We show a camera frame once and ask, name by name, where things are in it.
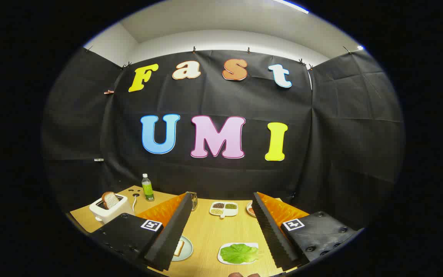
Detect white rectangular plate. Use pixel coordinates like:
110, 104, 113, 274
218, 242, 260, 265

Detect toasted bread slice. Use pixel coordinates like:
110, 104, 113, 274
102, 191, 120, 210

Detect green drink bottle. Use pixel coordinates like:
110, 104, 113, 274
142, 173, 155, 202

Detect white toaster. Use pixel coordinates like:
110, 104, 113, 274
89, 194, 134, 225

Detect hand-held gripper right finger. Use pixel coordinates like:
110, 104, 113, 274
251, 192, 362, 272

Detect green lettuce leaf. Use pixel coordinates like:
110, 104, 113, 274
220, 244, 259, 264

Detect white divided dish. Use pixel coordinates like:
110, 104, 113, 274
210, 201, 239, 219

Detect black backdrop cloth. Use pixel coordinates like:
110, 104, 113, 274
42, 48, 405, 231

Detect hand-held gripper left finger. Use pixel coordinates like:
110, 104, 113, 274
90, 192, 194, 272

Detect pale green round plate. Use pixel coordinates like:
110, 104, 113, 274
172, 235, 193, 262

